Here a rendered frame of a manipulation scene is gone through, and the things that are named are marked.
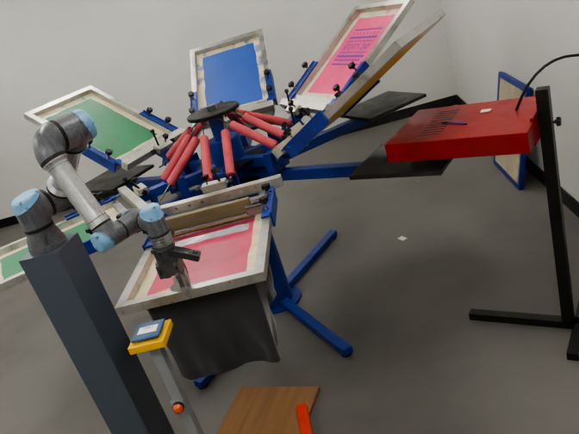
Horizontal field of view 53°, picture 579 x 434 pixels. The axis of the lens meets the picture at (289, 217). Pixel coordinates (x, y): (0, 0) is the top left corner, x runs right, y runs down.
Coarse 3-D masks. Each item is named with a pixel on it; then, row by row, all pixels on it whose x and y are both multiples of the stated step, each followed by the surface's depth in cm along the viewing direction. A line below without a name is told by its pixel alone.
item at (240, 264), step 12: (216, 228) 268; (252, 228) 256; (216, 240) 256; (228, 240) 252; (240, 240) 248; (240, 252) 238; (228, 264) 231; (240, 264) 228; (204, 276) 227; (216, 276) 224
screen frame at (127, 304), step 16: (144, 256) 254; (144, 272) 243; (256, 272) 210; (128, 288) 229; (192, 288) 213; (208, 288) 213; (224, 288) 213; (128, 304) 216; (144, 304) 216; (160, 304) 216
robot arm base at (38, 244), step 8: (48, 224) 230; (24, 232) 231; (32, 232) 228; (40, 232) 228; (48, 232) 230; (56, 232) 232; (32, 240) 229; (40, 240) 228; (48, 240) 230; (56, 240) 231; (64, 240) 235; (32, 248) 230; (40, 248) 229; (48, 248) 229; (56, 248) 231
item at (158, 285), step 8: (192, 232) 272; (200, 232) 269; (208, 232) 267; (176, 240) 269; (208, 240) 258; (192, 248) 256; (200, 248) 253; (192, 272) 234; (160, 280) 236; (168, 280) 234; (192, 280) 227; (152, 288) 231; (160, 288) 229
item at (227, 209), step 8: (240, 200) 263; (248, 200) 262; (208, 208) 265; (216, 208) 264; (224, 208) 264; (232, 208) 264; (240, 208) 264; (176, 216) 267; (184, 216) 266; (192, 216) 266; (200, 216) 266; (208, 216) 266; (216, 216) 266; (224, 216) 266; (168, 224) 268; (176, 224) 268; (184, 224) 268; (192, 224) 268; (200, 224) 268
